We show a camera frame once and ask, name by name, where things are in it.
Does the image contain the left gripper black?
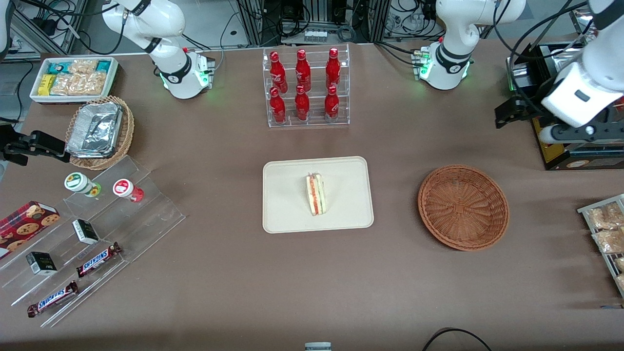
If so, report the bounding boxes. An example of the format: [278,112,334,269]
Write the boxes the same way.
[495,79,554,129]

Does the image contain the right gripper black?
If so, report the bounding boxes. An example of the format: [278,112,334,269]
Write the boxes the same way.
[0,124,72,165]

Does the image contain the triangle sandwich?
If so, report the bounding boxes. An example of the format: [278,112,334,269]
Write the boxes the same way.
[306,172,326,216]

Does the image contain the aluminium foil tray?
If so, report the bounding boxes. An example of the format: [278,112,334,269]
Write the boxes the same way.
[66,101,123,158]

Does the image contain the light wicker basket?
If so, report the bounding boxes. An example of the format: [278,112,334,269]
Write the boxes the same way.
[66,96,135,171]

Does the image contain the brown wicker basket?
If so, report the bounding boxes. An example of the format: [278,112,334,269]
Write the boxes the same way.
[417,164,510,252]

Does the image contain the cream plastic tray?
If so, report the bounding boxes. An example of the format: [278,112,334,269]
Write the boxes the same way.
[262,156,374,234]

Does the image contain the green lid cup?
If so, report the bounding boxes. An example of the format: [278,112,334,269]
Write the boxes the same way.
[64,172,102,197]

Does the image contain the clear cracker bag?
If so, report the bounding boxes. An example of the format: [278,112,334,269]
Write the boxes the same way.
[68,59,98,75]
[78,72,107,96]
[50,73,81,96]

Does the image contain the steel warmer pan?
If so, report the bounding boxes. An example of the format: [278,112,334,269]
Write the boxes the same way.
[540,47,588,76]

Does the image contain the red cookie box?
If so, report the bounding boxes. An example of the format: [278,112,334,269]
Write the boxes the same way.
[0,201,61,260]

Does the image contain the red lid cup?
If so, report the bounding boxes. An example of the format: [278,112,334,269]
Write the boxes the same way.
[113,179,144,203]

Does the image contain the black food warmer cabinet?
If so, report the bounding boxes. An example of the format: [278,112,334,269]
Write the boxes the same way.
[506,9,624,171]

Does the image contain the small black box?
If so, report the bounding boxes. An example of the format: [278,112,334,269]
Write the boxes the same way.
[72,219,100,245]
[25,252,58,276]

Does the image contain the white snack bin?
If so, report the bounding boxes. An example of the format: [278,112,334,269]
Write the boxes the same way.
[29,57,119,105]

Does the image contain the clear acrylic stepped display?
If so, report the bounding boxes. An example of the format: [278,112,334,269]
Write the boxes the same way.
[0,155,187,328]

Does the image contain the Snickers chocolate bar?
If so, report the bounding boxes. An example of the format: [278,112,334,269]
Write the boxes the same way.
[76,242,122,278]
[27,281,79,318]

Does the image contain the red cola bottle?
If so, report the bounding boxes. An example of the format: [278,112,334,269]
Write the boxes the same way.
[326,47,341,89]
[270,87,287,123]
[295,49,312,91]
[295,85,311,121]
[324,85,340,121]
[270,51,289,93]

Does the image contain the clear acrylic bottle rack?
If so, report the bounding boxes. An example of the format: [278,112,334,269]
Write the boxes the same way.
[262,43,351,128]

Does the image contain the grey wire rack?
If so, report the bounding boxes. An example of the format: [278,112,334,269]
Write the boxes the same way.
[577,194,624,299]

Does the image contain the black floor cable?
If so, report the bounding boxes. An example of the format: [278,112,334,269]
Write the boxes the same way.
[422,328,493,351]

